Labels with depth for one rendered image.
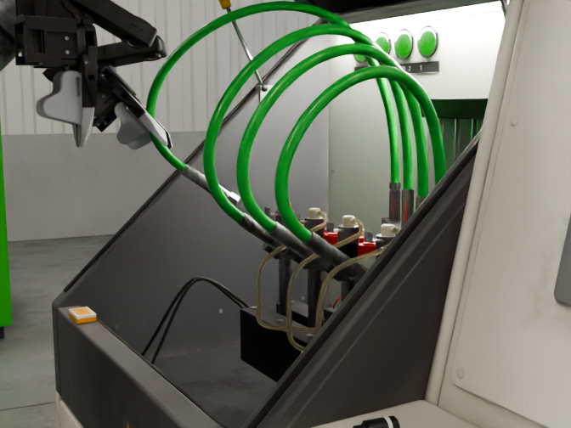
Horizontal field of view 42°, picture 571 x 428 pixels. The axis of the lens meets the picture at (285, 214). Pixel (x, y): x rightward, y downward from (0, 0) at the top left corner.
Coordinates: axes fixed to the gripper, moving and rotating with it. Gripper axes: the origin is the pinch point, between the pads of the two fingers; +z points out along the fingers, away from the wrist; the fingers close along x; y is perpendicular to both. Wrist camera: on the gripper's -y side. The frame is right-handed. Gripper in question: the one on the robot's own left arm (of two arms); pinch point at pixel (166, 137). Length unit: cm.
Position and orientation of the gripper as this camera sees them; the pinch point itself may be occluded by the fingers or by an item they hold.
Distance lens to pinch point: 113.8
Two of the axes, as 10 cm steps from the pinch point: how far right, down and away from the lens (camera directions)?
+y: -7.3, 6.8, 0.1
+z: 6.8, 7.3, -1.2
